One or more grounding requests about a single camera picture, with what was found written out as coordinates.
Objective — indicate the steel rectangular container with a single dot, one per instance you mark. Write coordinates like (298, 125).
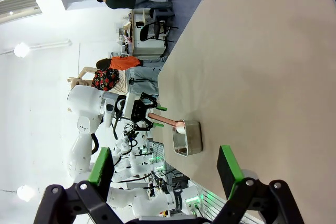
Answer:
(193, 137)

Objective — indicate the black folding chair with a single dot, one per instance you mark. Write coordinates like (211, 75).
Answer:
(155, 31)

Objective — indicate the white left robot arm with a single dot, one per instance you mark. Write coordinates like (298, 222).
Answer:
(84, 103)

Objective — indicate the round ceiling lamp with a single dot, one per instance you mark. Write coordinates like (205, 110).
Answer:
(21, 49)
(25, 193)

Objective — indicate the pink lint roller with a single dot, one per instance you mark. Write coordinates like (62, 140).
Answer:
(162, 120)

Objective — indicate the figure in floral shirt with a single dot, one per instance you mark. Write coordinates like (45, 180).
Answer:
(106, 79)

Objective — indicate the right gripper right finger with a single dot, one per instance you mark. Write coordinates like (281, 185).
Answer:
(228, 169)

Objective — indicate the white robot with green lights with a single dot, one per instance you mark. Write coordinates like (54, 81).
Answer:
(162, 200)

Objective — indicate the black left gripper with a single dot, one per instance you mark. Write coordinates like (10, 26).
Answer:
(137, 112)

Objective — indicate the light wooden cabinet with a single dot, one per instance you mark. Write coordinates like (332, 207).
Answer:
(149, 48)

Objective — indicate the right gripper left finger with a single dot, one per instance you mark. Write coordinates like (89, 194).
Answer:
(101, 171)

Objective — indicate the man in dark top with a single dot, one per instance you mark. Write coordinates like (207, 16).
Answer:
(123, 0)

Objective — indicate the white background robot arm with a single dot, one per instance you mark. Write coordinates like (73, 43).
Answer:
(128, 166)

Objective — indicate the person in orange shirt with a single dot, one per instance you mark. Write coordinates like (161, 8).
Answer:
(126, 62)

